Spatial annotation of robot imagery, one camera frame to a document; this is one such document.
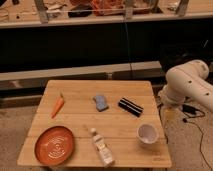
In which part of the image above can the orange ceramic bowl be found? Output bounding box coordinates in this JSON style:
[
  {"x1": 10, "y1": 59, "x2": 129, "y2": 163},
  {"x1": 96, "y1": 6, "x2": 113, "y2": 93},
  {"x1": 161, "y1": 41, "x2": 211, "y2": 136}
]
[{"x1": 34, "y1": 126, "x2": 75, "y2": 166}]

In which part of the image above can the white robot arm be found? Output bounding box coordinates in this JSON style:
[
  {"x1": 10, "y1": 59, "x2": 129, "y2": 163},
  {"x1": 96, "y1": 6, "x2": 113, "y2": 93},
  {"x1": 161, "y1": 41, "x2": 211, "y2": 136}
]
[{"x1": 158, "y1": 60, "x2": 213, "y2": 113}]

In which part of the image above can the blue sponge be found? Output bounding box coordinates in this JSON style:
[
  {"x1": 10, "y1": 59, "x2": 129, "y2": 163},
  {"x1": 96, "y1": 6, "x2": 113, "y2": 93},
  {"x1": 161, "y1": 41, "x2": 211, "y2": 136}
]
[{"x1": 93, "y1": 95, "x2": 109, "y2": 112}]

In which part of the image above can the black striped eraser block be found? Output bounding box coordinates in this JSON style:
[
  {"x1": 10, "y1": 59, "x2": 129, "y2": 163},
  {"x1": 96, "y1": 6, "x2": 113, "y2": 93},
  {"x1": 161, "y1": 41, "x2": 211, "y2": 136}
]
[{"x1": 118, "y1": 98, "x2": 143, "y2": 117}]

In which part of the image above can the orange carrot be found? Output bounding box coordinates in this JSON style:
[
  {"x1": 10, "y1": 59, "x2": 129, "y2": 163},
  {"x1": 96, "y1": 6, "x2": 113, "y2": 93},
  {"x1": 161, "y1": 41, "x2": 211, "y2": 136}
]
[{"x1": 51, "y1": 95, "x2": 65, "y2": 118}]

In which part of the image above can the white plastic bottle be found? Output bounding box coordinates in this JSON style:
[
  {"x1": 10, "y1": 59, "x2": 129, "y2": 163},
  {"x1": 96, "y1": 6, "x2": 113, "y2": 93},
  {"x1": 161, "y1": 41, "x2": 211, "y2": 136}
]
[{"x1": 90, "y1": 128, "x2": 114, "y2": 167}]

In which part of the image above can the white cup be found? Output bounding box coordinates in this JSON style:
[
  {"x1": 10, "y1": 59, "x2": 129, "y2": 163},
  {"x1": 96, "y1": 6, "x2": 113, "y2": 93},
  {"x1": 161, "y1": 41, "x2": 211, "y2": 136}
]
[{"x1": 137, "y1": 124, "x2": 159, "y2": 145}]

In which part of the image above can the orange object on shelf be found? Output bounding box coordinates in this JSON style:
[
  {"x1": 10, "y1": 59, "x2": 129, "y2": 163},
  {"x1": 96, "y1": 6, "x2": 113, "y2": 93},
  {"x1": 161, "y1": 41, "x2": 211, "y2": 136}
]
[{"x1": 91, "y1": 0, "x2": 151, "y2": 16}]

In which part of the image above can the black cable on floor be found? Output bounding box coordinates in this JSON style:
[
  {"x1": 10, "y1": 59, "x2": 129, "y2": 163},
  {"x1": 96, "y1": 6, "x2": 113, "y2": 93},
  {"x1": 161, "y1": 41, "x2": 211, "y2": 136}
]
[{"x1": 181, "y1": 103, "x2": 213, "y2": 168}]

